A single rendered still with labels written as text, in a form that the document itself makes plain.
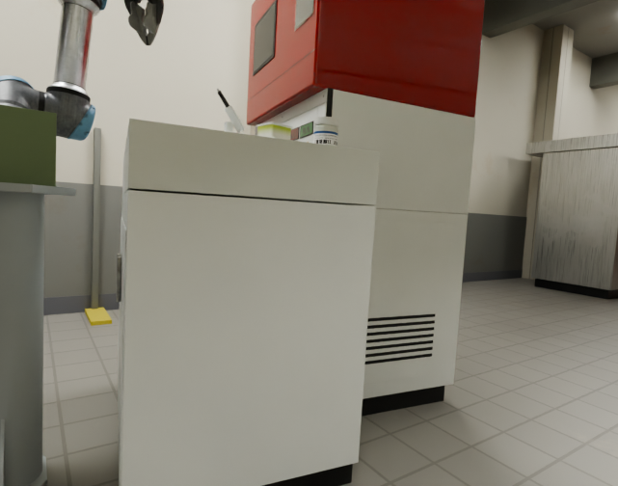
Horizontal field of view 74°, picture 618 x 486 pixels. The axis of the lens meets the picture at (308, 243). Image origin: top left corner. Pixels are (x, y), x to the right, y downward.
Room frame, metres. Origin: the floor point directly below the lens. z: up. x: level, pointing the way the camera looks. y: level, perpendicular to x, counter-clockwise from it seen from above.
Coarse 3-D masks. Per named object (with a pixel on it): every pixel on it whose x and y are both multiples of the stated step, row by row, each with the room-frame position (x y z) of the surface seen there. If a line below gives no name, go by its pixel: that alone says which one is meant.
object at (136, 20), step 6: (132, 6) 1.00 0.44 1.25; (138, 6) 1.01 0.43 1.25; (132, 12) 1.00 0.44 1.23; (138, 12) 1.02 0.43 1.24; (144, 12) 1.02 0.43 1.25; (132, 18) 1.00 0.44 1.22; (138, 18) 1.02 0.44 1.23; (132, 24) 1.00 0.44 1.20; (138, 24) 1.02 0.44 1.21; (144, 24) 1.03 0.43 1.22; (138, 30) 1.02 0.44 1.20; (144, 30) 1.03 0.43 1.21; (144, 36) 1.03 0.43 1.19; (144, 42) 1.04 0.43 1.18
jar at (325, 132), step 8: (320, 120) 1.18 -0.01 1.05; (328, 120) 1.17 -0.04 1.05; (336, 120) 1.19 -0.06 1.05; (320, 128) 1.18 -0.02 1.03; (328, 128) 1.17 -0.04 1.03; (336, 128) 1.19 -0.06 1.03; (320, 136) 1.18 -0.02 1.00; (328, 136) 1.17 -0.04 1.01; (336, 136) 1.19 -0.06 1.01; (328, 144) 1.17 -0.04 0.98; (336, 144) 1.20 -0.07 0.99
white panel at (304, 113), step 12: (312, 96) 1.55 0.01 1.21; (324, 96) 1.46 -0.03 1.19; (300, 108) 1.65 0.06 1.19; (312, 108) 1.55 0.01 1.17; (324, 108) 1.46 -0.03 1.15; (276, 120) 1.90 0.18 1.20; (288, 120) 1.76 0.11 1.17; (300, 120) 1.65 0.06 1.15; (312, 120) 1.54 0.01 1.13; (312, 132) 1.53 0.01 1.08
